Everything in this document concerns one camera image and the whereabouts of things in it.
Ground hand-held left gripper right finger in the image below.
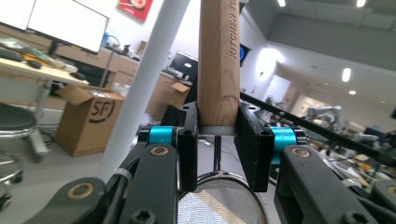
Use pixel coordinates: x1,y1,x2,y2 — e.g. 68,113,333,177
233,102,308,193

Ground black round stool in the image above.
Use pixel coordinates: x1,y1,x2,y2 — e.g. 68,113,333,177
0,102,51,213

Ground large cardboard box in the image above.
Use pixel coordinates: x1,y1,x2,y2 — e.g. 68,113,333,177
54,84,126,158

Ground light wooden desk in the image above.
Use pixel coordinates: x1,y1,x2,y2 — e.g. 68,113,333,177
0,57,91,89

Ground red poster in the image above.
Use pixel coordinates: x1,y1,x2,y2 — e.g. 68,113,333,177
117,0,154,23

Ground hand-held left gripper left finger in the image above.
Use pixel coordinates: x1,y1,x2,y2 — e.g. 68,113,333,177
138,102,199,193

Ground white board screen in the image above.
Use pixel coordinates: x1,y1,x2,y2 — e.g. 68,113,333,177
27,0,110,54

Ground white hook stand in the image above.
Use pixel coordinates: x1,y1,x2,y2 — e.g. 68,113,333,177
97,0,191,182

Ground small open cardboard box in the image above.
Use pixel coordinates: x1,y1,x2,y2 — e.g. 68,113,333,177
145,74,191,121

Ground wooden-handled mesh strainer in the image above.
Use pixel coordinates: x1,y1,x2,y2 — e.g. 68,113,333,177
177,0,269,224

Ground dark monitor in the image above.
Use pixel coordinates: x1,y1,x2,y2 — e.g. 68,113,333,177
169,50,199,84

